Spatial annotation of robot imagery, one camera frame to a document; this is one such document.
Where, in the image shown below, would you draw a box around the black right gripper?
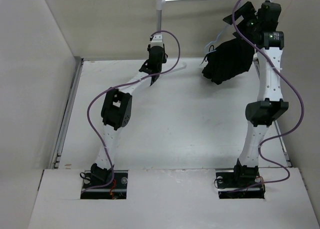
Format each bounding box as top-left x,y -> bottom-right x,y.
222,1 -> 261,44

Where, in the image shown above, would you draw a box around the light blue clothes hanger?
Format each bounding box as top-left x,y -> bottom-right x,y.
203,24 -> 230,54

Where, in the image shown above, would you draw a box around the black trousers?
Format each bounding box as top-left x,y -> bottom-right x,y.
202,38 -> 255,85

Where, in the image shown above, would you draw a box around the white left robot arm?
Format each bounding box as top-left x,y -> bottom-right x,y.
84,42 -> 168,191

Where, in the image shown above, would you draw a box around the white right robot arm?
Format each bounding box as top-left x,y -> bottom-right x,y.
223,0 -> 289,188

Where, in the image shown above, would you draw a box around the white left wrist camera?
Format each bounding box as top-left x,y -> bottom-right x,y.
150,33 -> 164,47

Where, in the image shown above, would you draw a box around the left aluminium table rail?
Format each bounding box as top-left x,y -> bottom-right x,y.
48,56 -> 84,169

